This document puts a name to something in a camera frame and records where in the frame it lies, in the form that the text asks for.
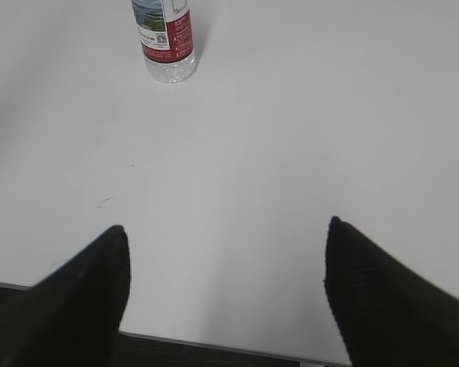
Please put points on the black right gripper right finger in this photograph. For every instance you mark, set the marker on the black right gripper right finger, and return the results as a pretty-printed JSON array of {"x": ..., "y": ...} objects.
[{"x": 387, "y": 314}]

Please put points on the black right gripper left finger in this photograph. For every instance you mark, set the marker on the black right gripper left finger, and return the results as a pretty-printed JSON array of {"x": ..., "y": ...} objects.
[{"x": 72, "y": 317}]

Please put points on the clear plastic water bottle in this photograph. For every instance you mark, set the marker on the clear plastic water bottle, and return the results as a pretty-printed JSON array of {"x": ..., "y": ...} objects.
[{"x": 166, "y": 35}]

